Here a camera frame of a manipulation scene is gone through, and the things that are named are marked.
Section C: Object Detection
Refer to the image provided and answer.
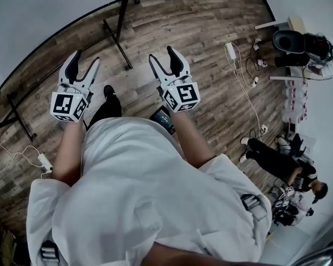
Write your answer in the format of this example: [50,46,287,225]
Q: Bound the grey head mount rim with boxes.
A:
[290,239,333,266]

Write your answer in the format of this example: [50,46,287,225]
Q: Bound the white table with wooden top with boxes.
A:
[254,15,309,82]

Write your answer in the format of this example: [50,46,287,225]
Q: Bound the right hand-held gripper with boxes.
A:
[148,45,201,113]

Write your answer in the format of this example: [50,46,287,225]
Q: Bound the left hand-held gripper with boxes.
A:
[49,49,101,124]

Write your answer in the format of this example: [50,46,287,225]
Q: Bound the white power strip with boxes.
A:
[224,41,239,63]
[37,153,54,173]

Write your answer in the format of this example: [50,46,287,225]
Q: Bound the grey harness buckle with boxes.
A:
[40,239,61,263]
[240,193,269,221]

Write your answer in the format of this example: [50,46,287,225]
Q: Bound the person's left forearm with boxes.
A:
[50,120,87,188]

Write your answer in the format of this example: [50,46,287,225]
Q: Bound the white cable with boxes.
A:
[231,42,269,138]
[0,131,54,198]

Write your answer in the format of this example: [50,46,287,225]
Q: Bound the person's white shirt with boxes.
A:
[26,116,273,266]

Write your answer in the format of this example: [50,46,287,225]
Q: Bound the person's black trousers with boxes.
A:
[87,94,123,131]

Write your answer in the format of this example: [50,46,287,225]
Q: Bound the person's right forearm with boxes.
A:
[169,110,216,168]

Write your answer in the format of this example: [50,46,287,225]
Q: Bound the small black display device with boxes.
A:
[149,106,176,135]

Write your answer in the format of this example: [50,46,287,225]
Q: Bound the pack of water bottles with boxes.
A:
[282,79,309,125]

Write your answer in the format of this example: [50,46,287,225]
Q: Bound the black round chair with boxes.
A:
[273,29,306,53]

